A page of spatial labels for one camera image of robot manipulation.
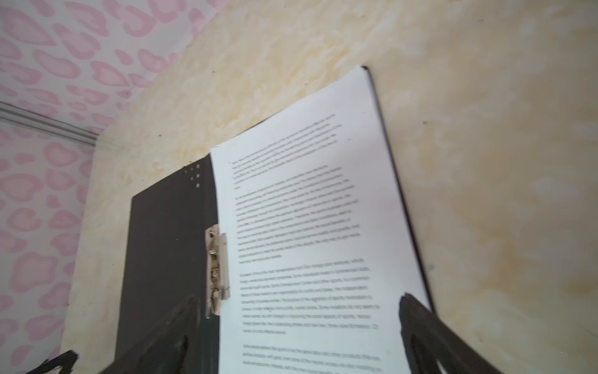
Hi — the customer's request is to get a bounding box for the left corner aluminium post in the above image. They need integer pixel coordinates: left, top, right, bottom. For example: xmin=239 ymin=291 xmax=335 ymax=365
xmin=1 ymin=102 xmax=98 ymax=146

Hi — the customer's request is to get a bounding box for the metal folder clip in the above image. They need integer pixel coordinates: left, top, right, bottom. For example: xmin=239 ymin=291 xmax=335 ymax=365
xmin=205 ymin=224 xmax=230 ymax=319

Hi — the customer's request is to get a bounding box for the paper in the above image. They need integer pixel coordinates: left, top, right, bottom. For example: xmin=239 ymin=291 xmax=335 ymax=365
xmin=210 ymin=66 xmax=428 ymax=373

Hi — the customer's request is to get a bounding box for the black file folder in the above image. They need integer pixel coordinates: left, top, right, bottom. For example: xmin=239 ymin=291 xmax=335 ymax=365
xmin=116 ymin=151 xmax=222 ymax=373

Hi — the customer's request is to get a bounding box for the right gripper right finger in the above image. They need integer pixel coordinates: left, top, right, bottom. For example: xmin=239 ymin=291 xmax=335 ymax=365
xmin=399 ymin=294 xmax=500 ymax=374

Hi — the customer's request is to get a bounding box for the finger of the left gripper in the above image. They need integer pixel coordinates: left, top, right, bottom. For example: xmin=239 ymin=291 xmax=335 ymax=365
xmin=26 ymin=350 xmax=79 ymax=374

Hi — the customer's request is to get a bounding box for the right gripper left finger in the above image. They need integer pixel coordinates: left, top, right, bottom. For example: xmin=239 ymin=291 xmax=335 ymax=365
xmin=102 ymin=295 xmax=199 ymax=373

